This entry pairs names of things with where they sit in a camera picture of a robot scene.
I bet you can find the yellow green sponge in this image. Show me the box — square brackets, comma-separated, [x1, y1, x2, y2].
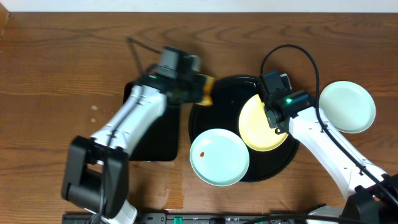
[197, 74, 215, 106]

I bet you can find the yellow plate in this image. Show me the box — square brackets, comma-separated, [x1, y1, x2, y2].
[238, 95, 288, 152]

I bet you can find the light blue plate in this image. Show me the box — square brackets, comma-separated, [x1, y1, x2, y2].
[320, 81, 376, 134]
[190, 129, 250, 187]

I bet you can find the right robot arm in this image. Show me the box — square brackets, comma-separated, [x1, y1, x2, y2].
[259, 71, 397, 223]

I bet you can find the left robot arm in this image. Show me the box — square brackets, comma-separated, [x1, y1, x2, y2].
[61, 47, 212, 223]

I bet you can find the black round tray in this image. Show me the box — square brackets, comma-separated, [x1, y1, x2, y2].
[188, 75, 300, 182]

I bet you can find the black rectangular tray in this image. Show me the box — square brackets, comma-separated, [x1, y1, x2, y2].
[115, 83, 180, 161]

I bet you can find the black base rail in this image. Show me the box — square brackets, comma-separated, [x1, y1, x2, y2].
[62, 213, 304, 224]

